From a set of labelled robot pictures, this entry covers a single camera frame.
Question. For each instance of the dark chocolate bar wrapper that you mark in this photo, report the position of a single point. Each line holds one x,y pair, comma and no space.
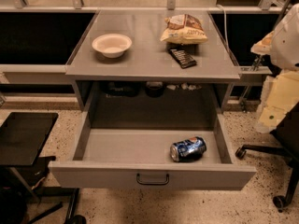
184,59

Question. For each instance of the yellow chip bag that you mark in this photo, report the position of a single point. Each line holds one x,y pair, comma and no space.
183,29

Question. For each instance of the grey open drawer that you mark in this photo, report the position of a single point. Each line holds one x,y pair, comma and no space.
120,137

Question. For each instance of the black side table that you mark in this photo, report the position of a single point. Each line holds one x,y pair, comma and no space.
22,137

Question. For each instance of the blue pepsi can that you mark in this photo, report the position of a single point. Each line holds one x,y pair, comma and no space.
188,150

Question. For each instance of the grey counter cabinet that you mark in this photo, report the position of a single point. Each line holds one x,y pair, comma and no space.
148,60

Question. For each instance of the black drawer handle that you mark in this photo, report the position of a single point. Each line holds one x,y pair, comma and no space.
151,180

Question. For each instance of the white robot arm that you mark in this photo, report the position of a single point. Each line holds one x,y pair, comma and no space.
285,41

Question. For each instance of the white paper bowl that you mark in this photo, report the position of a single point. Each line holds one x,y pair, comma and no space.
112,45

